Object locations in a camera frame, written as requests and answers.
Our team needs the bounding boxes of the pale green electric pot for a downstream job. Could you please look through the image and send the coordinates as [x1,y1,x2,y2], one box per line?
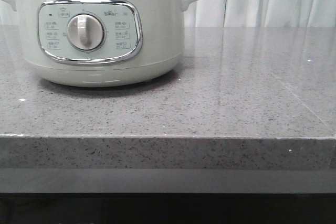
[2,0,199,87]

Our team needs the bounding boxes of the grey pot control knob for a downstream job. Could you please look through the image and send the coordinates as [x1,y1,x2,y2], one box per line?
[67,14,104,51]

